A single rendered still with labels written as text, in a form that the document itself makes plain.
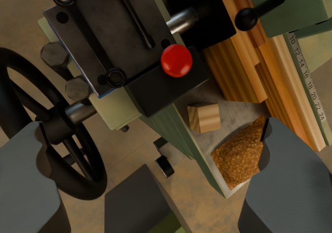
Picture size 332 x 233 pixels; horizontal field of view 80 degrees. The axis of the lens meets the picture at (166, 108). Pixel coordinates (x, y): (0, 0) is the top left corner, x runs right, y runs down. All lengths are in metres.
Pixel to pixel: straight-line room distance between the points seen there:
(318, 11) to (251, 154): 0.23
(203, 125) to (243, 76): 0.09
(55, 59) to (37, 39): 1.04
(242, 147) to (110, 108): 0.23
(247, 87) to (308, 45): 0.38
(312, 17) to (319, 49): 0.45
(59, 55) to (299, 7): 0.24
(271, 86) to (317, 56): 0.32
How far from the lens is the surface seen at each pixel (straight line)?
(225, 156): 0.36
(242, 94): 0.31
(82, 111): 0.37
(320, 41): 0.69
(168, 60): 0.18
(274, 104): 0.40
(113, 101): 0.24
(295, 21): 0.25
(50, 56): 0.24
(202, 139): 0.34
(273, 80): 0.37
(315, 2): 0.23
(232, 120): 0.37
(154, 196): 0.97
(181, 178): 1.41
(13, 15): 1.33
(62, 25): 0.21
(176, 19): 0.27
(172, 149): 0.64
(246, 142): 0.37
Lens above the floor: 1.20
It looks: 72 degrees down
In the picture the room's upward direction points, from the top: 106 degrees clockwise
